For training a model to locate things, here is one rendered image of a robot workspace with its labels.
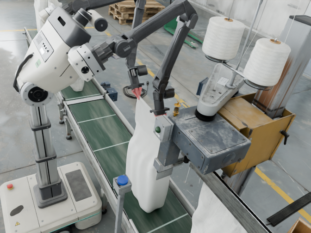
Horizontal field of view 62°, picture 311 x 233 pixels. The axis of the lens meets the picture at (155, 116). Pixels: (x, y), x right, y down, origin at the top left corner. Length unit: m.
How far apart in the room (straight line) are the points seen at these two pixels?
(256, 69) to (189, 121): 0.34
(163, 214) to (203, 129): 0.98
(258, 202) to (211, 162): 1.84
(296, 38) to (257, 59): 0.23
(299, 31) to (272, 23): 5.80
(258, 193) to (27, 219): 2.06
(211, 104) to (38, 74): 0.83
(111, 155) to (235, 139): 1.37
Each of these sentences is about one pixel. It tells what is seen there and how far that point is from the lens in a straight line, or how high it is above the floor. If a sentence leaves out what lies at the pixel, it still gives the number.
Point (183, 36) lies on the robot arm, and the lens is 1.38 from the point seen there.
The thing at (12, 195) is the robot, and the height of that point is 0.26.
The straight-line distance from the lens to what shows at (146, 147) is 1.67.
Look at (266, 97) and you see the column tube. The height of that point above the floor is 1.39.
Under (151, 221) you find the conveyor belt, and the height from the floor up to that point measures 0.38.
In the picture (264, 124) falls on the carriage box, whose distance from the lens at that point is 1.26.
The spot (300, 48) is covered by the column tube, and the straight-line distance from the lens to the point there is 1.25.
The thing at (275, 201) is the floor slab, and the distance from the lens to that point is 2.90.
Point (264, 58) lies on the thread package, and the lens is 1.08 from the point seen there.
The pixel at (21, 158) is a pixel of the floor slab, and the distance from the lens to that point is 2.86.
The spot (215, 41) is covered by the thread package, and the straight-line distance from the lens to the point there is 1.23.
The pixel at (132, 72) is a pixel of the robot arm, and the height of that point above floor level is 1.20.
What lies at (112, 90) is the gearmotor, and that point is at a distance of 3.06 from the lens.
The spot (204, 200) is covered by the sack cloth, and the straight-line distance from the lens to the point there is 1.36.
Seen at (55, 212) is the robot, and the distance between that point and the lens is 2.08.
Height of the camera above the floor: 1.97
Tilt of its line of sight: 36 degrees down
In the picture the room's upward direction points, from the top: 10 degrees clockwise
